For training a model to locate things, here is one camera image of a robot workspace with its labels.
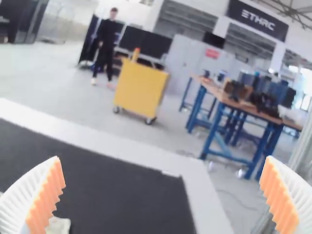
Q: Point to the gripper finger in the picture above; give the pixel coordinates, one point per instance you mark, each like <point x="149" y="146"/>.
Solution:
<point x="22" y="202"/>
<point x="290" y="195"/>

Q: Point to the pale towel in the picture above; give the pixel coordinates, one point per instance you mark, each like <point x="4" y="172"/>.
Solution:
<point x="59" y="225"/>

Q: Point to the blue workbench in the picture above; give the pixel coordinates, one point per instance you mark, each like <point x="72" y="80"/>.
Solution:
<point x="192" y="92"/>
<point x="258" y="136"/>

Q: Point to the black mat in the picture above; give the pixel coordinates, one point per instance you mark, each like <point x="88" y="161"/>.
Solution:
<point x="109" y="182"/>

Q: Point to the yellow wheeled cart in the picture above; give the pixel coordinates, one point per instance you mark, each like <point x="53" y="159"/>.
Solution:
<point x="139" y="85"/>

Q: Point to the person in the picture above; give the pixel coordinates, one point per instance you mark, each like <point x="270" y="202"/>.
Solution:
<point x="107" y="31"/>

